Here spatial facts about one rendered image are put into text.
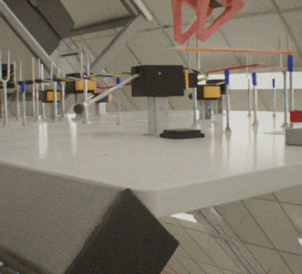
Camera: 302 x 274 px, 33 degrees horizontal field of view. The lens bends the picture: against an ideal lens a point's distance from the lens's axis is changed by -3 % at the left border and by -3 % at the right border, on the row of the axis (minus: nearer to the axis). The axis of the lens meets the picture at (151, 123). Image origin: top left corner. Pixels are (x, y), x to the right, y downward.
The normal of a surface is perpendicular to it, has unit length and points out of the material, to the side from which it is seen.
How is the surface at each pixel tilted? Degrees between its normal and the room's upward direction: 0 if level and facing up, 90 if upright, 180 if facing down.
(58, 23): 90
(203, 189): 90
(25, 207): 90
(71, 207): 90
